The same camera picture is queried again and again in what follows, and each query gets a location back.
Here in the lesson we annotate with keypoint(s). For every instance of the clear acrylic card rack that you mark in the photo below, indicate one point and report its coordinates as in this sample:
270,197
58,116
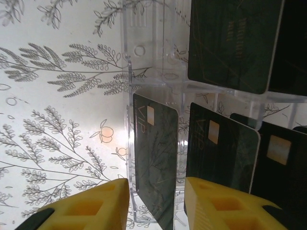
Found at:
148,55

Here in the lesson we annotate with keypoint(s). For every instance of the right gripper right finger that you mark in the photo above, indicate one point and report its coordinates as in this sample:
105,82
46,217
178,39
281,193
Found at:
227,210

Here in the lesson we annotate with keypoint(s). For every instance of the black VIP card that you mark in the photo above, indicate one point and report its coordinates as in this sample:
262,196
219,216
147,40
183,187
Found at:
227,48
292,48
223,163
283,191
156,148

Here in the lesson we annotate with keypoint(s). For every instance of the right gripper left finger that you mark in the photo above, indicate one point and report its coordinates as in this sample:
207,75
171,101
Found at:
91,210

